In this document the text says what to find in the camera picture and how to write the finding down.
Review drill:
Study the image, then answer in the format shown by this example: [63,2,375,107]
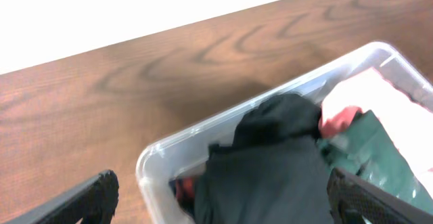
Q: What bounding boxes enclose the black garment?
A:
[208,93,321,155]

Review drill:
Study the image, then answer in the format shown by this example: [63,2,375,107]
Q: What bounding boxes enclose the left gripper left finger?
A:
[7,170,119,224]

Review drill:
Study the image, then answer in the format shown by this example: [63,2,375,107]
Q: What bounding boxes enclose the dark green shirt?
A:
[316,110,432,214]

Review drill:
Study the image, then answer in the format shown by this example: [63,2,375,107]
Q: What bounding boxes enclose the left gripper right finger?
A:
[327,168,432,224]

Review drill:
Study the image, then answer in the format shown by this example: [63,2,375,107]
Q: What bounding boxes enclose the red plaid flannel shirt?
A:
[168,176,197,217]

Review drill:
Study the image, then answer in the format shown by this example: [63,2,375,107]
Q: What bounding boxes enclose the black cloth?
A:
[194,137,334,224]

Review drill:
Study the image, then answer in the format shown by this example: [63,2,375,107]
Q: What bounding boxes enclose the pink shirt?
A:
[317,67,433,198]

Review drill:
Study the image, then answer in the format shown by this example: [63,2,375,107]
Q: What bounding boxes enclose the clear plastic storage bin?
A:
[135,41,432,223]

